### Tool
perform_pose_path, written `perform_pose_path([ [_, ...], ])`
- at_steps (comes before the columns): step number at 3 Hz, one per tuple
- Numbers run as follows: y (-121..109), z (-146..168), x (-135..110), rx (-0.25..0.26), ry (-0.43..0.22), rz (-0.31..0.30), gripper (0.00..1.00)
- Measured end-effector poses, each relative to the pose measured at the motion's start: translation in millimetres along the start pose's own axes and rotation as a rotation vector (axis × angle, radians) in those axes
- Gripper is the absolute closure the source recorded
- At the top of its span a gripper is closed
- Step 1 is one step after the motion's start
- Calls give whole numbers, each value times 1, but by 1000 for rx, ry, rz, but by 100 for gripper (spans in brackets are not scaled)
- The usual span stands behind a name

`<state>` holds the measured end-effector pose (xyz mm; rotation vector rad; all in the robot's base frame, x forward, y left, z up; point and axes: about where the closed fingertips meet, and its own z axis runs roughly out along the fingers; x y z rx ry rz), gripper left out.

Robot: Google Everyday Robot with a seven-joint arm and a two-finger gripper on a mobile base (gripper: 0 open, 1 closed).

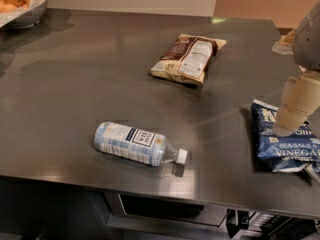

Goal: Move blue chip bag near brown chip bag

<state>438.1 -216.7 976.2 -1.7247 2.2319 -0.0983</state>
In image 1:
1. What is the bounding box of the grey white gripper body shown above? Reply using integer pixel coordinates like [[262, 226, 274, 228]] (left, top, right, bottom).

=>
[[293, 1, 320, 71]]

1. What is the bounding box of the blue chip bag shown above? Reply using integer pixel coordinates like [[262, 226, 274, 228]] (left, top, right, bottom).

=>
[[251, 99, 320, 182]]

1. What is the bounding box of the silver fruit bowl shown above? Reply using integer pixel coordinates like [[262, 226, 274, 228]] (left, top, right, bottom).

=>
[[0, 0, 49, 28]]

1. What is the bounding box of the clear plastic tea bottle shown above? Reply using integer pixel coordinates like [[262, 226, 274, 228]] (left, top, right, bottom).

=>
[[94, 122, 188, 167]]

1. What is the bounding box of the brown chip bag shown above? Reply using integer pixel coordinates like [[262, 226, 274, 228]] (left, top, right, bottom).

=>
[[150, 34, 227, 85]]

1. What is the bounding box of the black appliance under table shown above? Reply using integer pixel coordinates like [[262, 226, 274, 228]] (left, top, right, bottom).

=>
[[226, 210, 319, 240]]

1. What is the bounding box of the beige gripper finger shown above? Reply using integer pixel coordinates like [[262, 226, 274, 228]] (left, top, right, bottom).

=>
[[273, 70, 320, 136]]

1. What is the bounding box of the orange fruit bottom left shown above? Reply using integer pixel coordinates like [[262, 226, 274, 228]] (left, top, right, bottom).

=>
[[0, 4, 17, 13]]

